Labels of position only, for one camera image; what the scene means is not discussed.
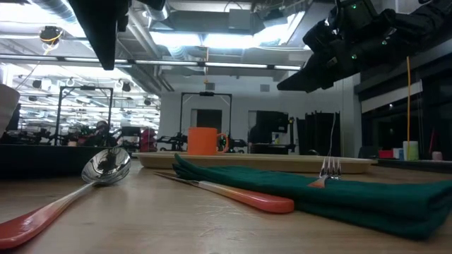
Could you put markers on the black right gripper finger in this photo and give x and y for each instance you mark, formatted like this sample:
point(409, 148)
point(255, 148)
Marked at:
point(307, 79)

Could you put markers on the black folding screen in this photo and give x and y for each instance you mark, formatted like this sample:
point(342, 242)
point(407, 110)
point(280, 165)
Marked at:
point(318, 134)

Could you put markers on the ceiling light strip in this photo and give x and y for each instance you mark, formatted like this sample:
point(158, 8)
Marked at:
point(229, 65)

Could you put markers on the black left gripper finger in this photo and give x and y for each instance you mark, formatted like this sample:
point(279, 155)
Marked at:
point(113, 21)
point(88, 17)

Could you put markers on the dark green cloth napkin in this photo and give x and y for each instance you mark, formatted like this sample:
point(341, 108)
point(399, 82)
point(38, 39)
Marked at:
point(353, 204)

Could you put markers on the beige plastic tray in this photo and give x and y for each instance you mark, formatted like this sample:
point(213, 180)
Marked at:
point(247, 163)

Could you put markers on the white green cup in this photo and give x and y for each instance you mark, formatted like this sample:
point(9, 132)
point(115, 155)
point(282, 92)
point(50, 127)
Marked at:
point(411, 151)

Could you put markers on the orange plastic mug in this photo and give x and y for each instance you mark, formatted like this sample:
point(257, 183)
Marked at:
point(201, 141)

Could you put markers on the black gantry frame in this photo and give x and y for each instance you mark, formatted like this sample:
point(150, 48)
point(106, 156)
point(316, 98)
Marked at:
point(87, 87)
point(206, 94)

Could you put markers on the pink cup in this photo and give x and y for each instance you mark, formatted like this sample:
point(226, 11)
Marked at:
point(437, 156)

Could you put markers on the black monitor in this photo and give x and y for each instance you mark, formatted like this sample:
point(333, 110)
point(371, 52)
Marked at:
point(272, 121)

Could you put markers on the red box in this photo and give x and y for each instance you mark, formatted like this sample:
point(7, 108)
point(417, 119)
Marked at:
point(385, 154)

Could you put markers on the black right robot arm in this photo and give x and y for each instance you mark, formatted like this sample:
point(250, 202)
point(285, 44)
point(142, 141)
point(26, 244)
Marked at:
point(423, 24)

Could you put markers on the black background robot arm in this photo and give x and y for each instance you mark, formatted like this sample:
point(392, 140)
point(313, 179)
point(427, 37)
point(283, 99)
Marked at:
point(173, 143)
point(236, 144)

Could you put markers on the person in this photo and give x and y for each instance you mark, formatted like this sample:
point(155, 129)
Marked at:
point(257, 139)
point(102, 134)

